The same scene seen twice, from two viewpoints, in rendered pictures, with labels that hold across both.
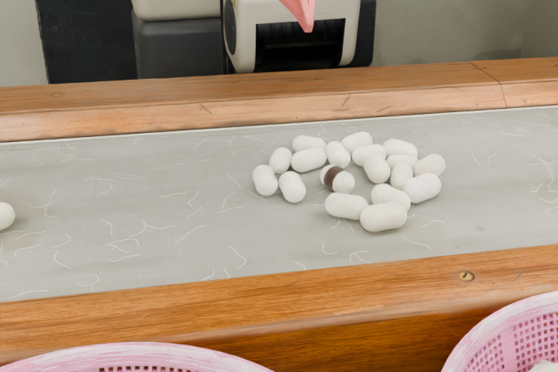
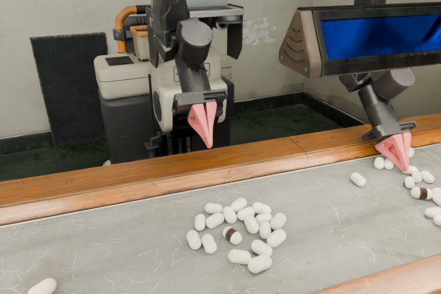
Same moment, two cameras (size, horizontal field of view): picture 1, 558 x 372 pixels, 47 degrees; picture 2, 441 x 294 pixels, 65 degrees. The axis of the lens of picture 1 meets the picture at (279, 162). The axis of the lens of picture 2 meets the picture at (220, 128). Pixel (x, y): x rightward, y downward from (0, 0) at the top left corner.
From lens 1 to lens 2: 0.17 m
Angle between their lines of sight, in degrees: 7
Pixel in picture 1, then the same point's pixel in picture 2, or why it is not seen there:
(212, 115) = (159, 188)
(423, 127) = (270, 185)
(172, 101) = (135, 182)
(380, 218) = (258, 267)
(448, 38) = (267, 79)
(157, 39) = (115, 109)
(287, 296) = not seen: outside the picture
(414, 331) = not seen: outside the picture
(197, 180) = (155, 239)
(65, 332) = not seen: outside the picture
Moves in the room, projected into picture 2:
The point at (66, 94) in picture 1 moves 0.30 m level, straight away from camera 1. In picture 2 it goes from (73, 180) to (60, 124)
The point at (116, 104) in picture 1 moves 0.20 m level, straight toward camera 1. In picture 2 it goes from (104, 187) to (119, 260)
